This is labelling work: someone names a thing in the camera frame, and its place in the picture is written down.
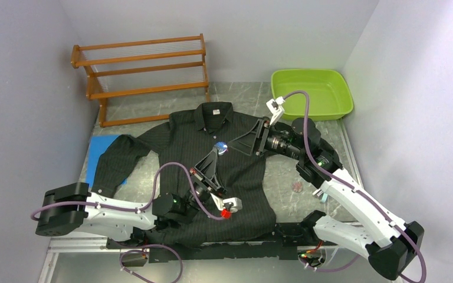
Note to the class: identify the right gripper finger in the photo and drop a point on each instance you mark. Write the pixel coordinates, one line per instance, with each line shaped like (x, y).
(244, 144)
(255, 128)

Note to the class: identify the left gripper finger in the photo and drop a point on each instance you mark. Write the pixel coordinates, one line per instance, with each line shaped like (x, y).
(202, 167)
(213, 170)

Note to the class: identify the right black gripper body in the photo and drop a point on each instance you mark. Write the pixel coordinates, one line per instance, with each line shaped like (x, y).
(275, 141)

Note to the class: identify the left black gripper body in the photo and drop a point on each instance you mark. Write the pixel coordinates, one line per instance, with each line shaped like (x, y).
(204, 187)

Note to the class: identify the white round badge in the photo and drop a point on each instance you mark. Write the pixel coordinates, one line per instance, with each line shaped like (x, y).
(221, 148)

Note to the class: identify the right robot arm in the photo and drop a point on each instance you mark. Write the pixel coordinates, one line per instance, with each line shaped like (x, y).
(385, 240)

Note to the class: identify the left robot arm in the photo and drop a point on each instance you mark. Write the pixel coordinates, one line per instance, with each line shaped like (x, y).
(73, 208)

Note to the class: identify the red round brooch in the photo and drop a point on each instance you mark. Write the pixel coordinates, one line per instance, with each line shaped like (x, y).
(297, 187)

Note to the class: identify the green plastic basin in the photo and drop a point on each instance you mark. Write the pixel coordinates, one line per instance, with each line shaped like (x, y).
(330, 96)

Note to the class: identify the black base beam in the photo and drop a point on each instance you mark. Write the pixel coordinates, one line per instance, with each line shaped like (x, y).
(287, 241)

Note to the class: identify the blue flat mat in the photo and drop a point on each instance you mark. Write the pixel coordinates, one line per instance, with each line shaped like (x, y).
(98, 145)

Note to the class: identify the orange wooden shoe rack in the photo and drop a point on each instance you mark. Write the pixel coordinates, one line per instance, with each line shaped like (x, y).
(137, 68)

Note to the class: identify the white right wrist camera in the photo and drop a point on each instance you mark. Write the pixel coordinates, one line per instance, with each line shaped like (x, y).
(275, 106)

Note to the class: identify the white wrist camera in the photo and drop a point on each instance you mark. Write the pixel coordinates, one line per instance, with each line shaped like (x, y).
(275, 106)
(227, 206)

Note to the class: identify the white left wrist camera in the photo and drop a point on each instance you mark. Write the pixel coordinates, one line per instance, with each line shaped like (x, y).
(227, 206)

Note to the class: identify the aluminium frame rail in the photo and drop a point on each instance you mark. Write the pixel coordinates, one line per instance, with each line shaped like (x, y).
(97, 243)

